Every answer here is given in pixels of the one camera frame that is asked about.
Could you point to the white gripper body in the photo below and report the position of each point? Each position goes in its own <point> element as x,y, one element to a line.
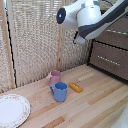
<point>80,38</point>

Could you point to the pink cup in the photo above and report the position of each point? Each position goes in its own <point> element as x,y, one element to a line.
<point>55,77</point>

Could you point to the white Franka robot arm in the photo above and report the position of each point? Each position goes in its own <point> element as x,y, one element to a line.
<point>86,15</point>

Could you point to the dark brown drawer cabinet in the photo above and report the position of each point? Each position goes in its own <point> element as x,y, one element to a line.
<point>91,53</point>

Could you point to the blue cup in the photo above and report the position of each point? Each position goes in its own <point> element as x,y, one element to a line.
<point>60,92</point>

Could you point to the beige bamboo screen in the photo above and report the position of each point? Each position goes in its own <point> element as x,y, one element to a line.
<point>33,36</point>

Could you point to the orange block with white stripes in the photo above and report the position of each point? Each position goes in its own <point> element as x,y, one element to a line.
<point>76,87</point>

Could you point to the pale white rounded object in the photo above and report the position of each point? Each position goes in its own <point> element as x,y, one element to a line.
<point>121,120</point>

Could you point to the white plate with patterned rim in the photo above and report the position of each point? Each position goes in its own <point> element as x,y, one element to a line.
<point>12,111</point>

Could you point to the wooden screen post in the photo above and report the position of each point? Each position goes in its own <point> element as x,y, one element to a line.
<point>7,50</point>
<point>60,50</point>

